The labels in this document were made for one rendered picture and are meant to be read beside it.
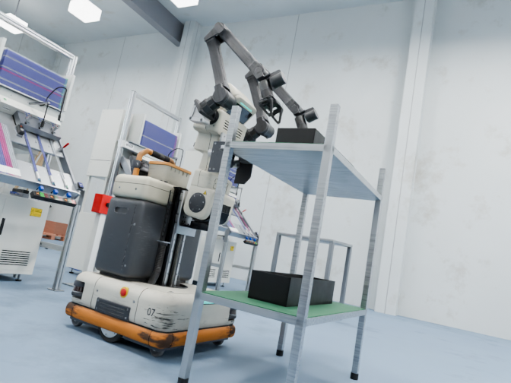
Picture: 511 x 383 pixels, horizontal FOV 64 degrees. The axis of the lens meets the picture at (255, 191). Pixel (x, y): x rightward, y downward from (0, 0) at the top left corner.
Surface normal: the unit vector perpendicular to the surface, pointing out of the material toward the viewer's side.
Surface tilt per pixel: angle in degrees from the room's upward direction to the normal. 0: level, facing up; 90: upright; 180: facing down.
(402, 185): 90
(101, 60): 90
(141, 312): 90
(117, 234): 90
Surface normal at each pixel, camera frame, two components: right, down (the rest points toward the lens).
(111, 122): -0.47, -0.22
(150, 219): 0.86, 0.08
